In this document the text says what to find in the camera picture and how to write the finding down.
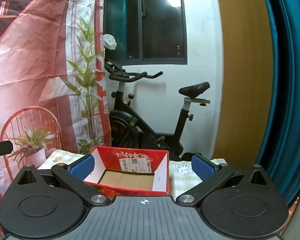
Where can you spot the dark framed window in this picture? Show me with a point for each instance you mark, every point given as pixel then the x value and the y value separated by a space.
pixel 162 30

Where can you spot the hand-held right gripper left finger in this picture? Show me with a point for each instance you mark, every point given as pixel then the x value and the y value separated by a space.
pixel 82 168

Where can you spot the wooden door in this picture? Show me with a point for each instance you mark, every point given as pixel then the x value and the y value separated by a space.
pixel 240 80

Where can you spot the white plastic bag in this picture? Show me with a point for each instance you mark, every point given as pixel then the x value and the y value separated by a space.
pixel 110 42

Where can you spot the teal curtain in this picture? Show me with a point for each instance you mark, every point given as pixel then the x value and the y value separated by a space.
pixel 290 80

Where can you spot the green checked rabbit tablecloth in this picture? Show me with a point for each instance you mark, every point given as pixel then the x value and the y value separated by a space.
pixel 180 183

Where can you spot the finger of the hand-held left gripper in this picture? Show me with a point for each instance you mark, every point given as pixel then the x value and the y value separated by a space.
pixel 1 148

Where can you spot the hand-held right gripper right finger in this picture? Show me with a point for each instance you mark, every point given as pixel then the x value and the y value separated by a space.
pixel 204 169

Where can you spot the red strawberry print cardboard box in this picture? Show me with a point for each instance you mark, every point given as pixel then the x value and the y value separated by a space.
pixel 137 158

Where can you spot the black exercise bike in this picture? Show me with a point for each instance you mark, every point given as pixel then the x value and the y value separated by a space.
pixel 126 130

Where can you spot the red printed backdrop cloth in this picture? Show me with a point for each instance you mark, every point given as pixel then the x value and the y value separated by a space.
pixel 27 55

